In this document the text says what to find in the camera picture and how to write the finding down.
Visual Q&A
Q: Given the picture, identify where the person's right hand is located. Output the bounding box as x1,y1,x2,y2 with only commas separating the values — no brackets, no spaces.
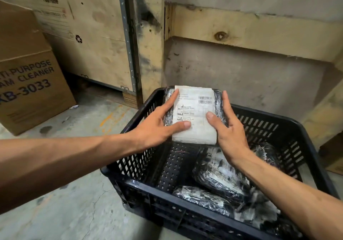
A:
206,90,253,165

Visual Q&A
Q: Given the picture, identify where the person's left hand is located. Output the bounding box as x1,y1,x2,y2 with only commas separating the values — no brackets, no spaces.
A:
128,89,192,154

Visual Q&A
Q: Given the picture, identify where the black parcel white label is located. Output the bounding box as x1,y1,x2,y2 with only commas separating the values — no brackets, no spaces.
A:
163,85,228,145

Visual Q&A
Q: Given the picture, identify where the person's right forearm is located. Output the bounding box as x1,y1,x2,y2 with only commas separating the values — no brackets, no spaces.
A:
233,151,343,240

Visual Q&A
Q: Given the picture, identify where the person's left forearm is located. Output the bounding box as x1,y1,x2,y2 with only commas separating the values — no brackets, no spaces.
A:
0,132,140,214

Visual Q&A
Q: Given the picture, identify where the large black wrapped parcel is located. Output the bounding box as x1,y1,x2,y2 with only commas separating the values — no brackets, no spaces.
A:
192,142,280,203

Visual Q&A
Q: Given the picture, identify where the black plastic crate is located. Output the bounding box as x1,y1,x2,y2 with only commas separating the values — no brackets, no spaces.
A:
100,87,339,240

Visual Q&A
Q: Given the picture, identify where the small black wrapped parcel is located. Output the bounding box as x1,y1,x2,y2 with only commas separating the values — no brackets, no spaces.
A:
172,186,235,217

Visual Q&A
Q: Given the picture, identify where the wooden beam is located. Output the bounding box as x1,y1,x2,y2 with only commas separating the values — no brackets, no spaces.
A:
164,2,343,63

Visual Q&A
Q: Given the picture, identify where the torn black wrapped parcel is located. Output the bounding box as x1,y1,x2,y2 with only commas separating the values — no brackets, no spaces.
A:
233,189,303,239

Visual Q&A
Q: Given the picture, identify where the plywood crate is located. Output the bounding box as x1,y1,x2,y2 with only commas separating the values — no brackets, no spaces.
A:
0,0,164,109

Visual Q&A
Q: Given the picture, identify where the brown cardboard box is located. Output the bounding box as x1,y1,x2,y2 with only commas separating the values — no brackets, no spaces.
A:
0,0,77,136

